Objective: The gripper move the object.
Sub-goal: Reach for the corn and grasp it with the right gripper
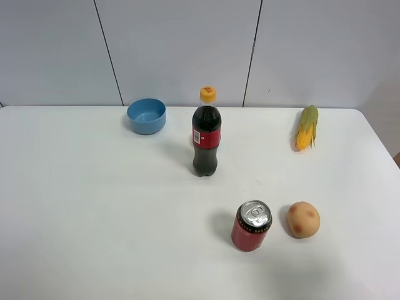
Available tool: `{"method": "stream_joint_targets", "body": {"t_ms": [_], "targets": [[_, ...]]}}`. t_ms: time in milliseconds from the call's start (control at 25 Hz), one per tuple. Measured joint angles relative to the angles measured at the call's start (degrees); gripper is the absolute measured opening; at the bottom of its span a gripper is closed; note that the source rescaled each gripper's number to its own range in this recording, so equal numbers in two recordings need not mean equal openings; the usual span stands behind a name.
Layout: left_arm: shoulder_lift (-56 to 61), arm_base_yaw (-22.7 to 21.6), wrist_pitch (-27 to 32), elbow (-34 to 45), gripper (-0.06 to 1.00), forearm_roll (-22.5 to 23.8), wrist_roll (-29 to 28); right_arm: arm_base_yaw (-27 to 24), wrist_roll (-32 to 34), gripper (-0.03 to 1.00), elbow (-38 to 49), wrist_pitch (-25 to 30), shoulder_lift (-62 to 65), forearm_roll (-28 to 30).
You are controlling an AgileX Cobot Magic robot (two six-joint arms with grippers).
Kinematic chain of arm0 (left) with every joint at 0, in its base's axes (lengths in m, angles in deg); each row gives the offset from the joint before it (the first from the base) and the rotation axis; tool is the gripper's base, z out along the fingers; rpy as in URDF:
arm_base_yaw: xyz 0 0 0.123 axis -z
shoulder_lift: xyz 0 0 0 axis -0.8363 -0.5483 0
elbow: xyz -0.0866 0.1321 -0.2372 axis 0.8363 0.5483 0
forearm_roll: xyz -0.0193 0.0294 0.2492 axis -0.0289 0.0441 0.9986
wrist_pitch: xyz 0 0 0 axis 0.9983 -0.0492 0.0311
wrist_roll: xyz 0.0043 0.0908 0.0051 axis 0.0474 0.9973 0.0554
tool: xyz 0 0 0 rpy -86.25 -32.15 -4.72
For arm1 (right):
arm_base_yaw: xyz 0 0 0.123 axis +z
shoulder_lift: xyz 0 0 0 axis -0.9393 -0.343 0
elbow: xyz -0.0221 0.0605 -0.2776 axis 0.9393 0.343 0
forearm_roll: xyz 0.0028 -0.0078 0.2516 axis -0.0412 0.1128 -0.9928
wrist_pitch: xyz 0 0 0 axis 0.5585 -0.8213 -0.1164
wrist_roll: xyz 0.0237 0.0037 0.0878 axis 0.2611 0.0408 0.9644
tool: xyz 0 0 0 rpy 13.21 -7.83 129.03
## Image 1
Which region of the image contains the yellow corn cob with husk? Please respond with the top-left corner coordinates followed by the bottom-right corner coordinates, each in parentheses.
top-left (294, 105), bottom-right (319, 151)

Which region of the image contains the red soda can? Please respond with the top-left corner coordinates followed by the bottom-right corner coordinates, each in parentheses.
top-left (231, 200), bottom-right (273, 252)

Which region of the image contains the cola bottle yellow cap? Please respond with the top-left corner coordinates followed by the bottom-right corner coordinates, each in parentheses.
top-left (192, 86), bottom-right (222, 177)

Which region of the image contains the brown potato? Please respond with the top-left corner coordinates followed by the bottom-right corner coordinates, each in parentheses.
top-left (286, 201), bottom-right (320, 239)

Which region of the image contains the blue plastic bowl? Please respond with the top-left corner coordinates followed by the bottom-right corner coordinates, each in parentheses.
top-left (127, 98), bottom-right (166, 135)

